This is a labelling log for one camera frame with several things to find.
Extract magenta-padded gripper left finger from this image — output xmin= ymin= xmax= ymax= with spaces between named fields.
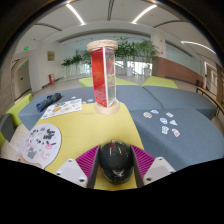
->
xmin=54 ymin=144 xmax=102 ymax=190

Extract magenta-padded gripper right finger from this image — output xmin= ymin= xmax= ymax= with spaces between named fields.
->
xmin=129 ymin=143 xmax=177 ymax=188

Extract black computer mouse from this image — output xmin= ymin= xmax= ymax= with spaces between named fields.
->
xmin=98 ymin=139 xmax=135 ymax=186

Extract white printed sticker sheet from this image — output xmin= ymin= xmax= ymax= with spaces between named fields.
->
xmin=41 ymin=98 xmax=83 ymax=120

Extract rolled dark blue cloth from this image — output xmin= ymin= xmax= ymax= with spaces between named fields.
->
xmin=35 ymin=92 xmax=63 ymax=113

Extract yellow-green bench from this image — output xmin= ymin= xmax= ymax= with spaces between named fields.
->
xmin=5 ymin=92 xmax=33 ymax=127

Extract wooden chair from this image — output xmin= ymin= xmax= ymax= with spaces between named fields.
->
xmin=195 ymin=85 xmax=224 ymax=116

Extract group of potted green plants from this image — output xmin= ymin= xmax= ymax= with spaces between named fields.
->
xmin=60 ymin=36 xmax=161 ymax=78

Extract group of ceiling strip lights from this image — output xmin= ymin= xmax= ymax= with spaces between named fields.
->
xmin=64 ymin=2 xmax=218 ymax=56

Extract framed wall picture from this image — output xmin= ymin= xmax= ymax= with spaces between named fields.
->
xmin=47 ymin=50 xmax=56 ymax=62

